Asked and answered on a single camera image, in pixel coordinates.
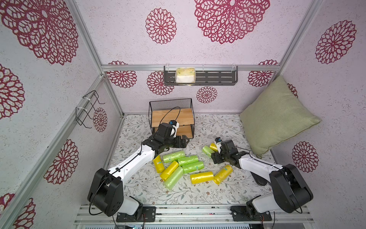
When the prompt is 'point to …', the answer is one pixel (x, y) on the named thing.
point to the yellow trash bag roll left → (159, 166)
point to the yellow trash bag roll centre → (201, 177)
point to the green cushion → (276, 115)
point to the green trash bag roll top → (173, 156)
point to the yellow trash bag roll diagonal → (169, 170)
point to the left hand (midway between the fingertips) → (183, 140)
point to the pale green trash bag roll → (169, 184)
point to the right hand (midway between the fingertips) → (216, 152)
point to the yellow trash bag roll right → (222, 174)
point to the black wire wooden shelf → (164, 111)
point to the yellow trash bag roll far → (214, 147)
